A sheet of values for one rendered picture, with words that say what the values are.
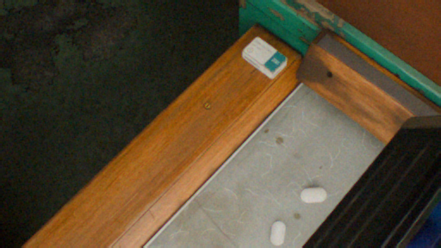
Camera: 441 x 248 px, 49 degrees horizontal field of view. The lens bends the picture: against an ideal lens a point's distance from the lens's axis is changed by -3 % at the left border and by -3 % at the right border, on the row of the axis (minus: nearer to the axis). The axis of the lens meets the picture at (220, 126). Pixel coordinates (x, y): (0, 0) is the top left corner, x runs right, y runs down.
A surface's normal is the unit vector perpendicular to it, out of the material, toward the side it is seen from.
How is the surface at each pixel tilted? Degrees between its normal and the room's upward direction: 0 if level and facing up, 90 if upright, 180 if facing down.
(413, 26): 90
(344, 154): 0
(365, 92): 67
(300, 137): 0
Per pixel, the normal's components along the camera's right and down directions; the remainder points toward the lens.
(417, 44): -0.68, 0.68
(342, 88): -0.63, 0.47
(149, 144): -0.03, -0.42
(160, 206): 0.50, 0.14
